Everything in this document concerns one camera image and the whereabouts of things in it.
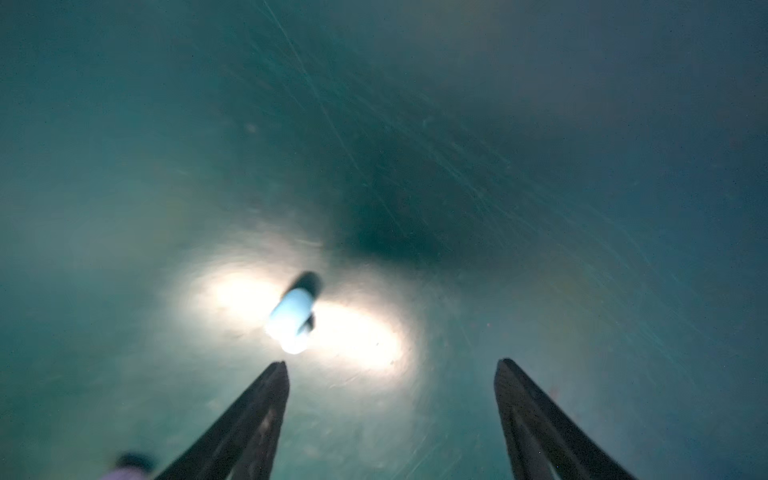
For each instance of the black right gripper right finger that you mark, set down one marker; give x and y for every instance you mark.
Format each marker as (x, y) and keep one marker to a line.
(542, 442)

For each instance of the pink earbud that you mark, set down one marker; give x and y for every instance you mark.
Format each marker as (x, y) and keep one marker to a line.
(131, 466)

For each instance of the light blue earbud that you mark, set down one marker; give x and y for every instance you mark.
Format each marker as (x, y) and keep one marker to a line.
(290, 322)

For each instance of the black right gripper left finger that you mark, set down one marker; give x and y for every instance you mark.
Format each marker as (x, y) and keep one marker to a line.
(242, 443)

